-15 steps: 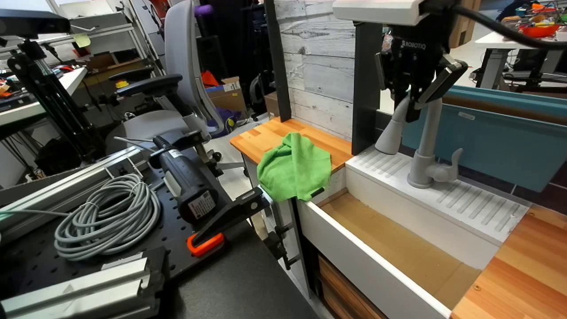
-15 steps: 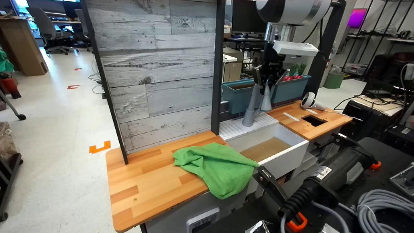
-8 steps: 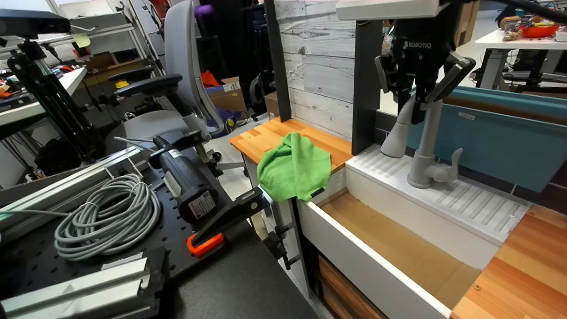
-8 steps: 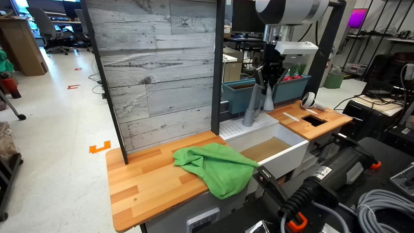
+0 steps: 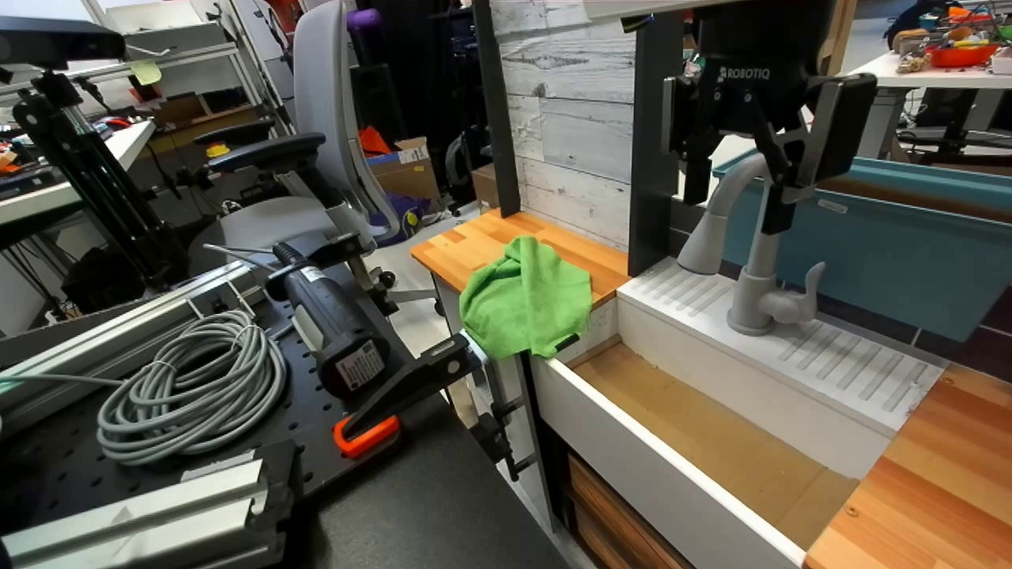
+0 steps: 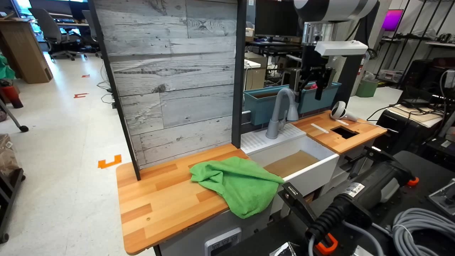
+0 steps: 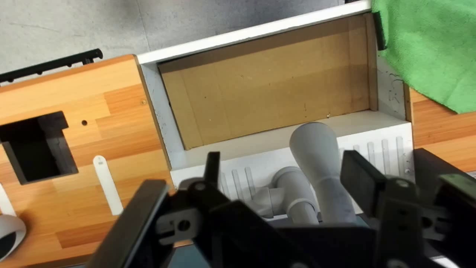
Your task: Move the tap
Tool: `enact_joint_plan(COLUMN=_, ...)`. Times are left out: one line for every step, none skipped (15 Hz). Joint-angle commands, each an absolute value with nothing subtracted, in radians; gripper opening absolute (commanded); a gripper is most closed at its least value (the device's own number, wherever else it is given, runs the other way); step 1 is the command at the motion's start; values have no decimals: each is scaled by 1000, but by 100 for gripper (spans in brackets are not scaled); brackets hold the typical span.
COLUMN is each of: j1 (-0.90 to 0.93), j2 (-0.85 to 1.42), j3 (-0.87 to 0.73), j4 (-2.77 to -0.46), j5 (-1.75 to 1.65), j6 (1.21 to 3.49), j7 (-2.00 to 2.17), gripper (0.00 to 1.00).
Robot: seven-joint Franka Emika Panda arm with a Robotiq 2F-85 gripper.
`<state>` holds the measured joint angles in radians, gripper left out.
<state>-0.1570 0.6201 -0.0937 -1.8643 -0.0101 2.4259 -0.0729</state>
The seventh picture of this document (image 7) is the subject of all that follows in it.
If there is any black rod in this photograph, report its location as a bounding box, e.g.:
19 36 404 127
0 48 104 84

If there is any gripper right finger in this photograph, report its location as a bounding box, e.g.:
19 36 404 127
340 148 476 268

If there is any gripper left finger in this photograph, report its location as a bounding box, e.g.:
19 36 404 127
86 151 294 268

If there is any white round object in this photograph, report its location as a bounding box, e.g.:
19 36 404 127
0 214 27 262

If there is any wooden toy kitchen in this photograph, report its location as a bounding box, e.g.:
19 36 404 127
0 0 476 268

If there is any grey toy tap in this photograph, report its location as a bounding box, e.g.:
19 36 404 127
247 122 360 226

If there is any white toy sink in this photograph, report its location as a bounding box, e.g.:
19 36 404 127
136 0 415 221

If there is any green cloth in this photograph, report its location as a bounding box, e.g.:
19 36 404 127
370 0 476 114

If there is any white flat strip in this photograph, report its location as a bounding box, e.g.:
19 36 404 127
0 182 17 217
93 155 124 216

